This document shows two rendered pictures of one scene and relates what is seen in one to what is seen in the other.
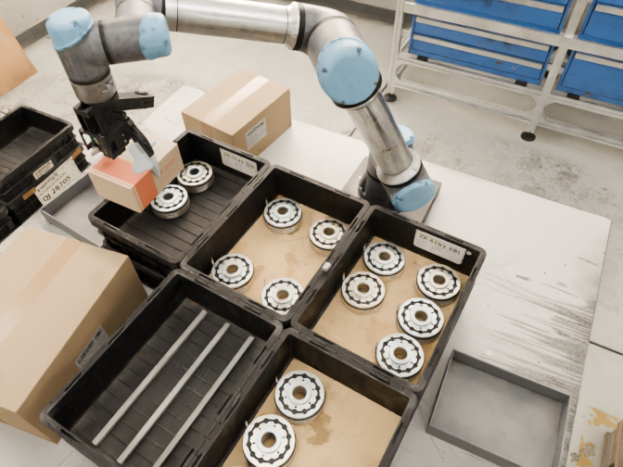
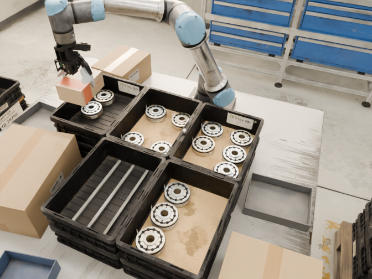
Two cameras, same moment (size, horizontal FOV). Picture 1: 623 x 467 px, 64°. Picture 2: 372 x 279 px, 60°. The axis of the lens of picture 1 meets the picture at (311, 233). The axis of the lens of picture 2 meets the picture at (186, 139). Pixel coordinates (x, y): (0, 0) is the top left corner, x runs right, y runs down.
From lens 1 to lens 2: 38 cm
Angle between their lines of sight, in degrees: 9
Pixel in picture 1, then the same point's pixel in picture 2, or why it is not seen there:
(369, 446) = (216, 213)
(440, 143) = not seen: hidden behind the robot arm
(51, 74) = not seen: outside the picture
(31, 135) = not seen: outside the picture
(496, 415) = (277, 202)
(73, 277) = (45, 146)
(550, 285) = (296, 143)
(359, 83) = (196, 34)
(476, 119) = (249, 77)
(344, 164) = (183, 92)
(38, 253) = (22, 136)
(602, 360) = (329, 196)
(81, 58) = (62, 19)
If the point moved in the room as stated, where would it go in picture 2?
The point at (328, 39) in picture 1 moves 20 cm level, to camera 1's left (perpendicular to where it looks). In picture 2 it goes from (180, 13) to (129, 15)
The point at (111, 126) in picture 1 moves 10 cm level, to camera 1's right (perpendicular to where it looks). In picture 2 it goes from (71, 57) to (98, 56)
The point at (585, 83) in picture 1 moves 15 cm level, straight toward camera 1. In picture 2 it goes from (305, 53) to (301, 61)
